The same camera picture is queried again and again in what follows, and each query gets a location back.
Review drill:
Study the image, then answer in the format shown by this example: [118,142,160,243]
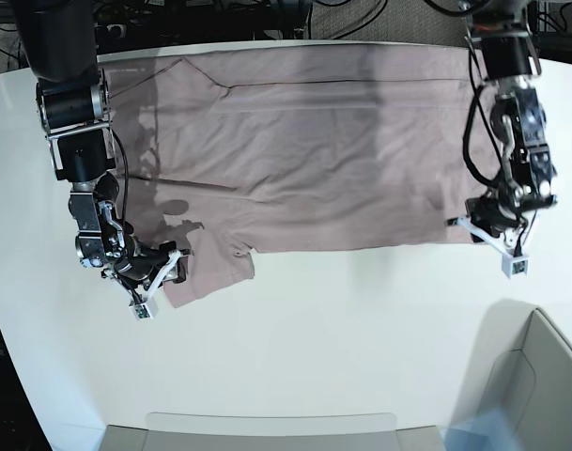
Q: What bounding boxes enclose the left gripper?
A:
[446,196,525,243]

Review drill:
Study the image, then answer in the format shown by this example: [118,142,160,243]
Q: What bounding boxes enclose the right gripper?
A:
[104,235,191,289]

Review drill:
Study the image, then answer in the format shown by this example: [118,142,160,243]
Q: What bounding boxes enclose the pink T-shirt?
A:
[103,44,483,307]

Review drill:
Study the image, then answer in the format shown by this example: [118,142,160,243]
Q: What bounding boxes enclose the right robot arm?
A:
[10,1,188,293]

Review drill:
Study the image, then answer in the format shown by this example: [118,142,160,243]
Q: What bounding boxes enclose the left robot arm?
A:
[431,1,557,256]

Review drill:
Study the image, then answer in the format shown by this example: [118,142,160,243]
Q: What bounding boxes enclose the grey bin right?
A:
[472,309,572,450]

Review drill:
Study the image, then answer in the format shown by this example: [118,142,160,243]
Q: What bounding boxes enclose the grey bin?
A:
[100,412,445,450]
[472,309,572,450]

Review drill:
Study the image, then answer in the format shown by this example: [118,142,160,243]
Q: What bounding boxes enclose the grey bin bottom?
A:
[100,412,445,450]

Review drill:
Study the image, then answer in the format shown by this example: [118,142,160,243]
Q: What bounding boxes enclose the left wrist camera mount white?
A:
[454,216,530,279]

